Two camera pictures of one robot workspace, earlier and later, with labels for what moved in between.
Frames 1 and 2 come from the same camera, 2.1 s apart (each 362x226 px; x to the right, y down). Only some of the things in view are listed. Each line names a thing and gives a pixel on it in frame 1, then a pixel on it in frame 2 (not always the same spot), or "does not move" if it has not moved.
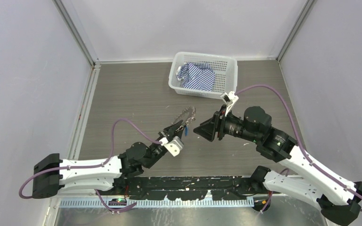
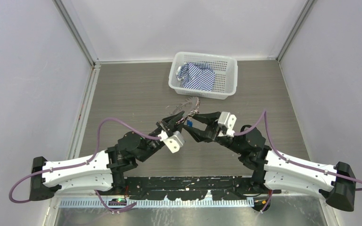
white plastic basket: x=203 y=74 does not move
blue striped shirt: x=196 y=76 does not move
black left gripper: x=170 y=131 → x=168 y=123
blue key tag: x=186 y=131 → x=189 y=123
